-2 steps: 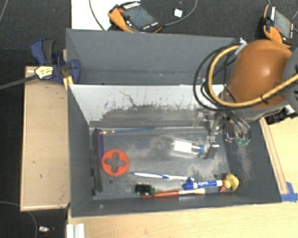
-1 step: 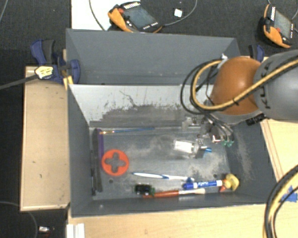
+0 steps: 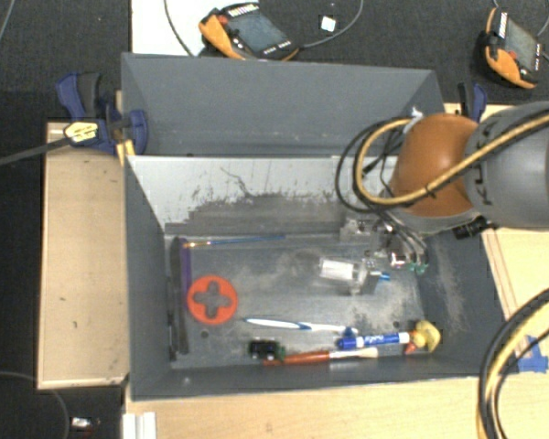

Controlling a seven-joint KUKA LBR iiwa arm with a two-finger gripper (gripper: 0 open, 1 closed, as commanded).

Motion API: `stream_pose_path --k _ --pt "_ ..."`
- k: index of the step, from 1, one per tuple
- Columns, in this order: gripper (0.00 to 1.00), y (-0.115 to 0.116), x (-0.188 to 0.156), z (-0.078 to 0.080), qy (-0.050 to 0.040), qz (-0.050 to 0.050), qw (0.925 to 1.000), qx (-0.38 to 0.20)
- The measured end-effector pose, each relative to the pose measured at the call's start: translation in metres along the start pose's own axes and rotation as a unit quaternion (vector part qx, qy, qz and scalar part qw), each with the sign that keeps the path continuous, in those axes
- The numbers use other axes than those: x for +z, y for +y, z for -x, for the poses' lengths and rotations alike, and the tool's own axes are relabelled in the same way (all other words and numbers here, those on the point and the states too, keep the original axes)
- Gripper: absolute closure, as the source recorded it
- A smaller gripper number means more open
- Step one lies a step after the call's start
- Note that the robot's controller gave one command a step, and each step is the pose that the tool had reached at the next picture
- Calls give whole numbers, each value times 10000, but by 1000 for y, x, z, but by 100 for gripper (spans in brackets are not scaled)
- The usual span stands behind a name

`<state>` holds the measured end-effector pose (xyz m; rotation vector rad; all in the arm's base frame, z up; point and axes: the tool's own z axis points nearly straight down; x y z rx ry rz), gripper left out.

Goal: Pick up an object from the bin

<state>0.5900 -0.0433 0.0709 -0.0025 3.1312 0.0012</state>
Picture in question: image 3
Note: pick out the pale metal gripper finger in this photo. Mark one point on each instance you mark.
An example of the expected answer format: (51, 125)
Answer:
(365, 263)
(373, 284)

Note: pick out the black and green toy car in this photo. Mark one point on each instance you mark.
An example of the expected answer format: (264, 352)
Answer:
(263, 349)

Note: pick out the black cylinder on white bracket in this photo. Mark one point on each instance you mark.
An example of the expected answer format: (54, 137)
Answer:
(469, 231)

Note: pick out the purple flat strip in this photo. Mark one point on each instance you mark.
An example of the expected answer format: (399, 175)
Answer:
(186, 268)

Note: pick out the white and blue toothbrush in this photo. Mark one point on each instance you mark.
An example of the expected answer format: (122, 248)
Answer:
(283, 324)

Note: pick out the pale wood board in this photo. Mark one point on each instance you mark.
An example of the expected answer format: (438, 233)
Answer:
(84, 254)

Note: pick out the orange disc with cross hole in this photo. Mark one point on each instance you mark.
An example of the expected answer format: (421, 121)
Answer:
(196, 311)

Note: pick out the yellow toy duck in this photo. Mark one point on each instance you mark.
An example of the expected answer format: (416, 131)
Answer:
(426, 335)

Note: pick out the clear glass bulb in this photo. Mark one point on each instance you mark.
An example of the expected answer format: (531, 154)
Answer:
(334, 269)

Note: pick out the thin blue rod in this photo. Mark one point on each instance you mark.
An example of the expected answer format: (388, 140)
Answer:
(247, 241)

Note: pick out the black flat strip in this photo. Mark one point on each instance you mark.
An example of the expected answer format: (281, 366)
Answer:
(177, 318)

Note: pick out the blue and white marker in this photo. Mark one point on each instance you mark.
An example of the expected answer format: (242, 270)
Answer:
(375, 339)

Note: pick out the grey metal bin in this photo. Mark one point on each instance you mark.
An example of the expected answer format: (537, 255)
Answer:
(265, 103)

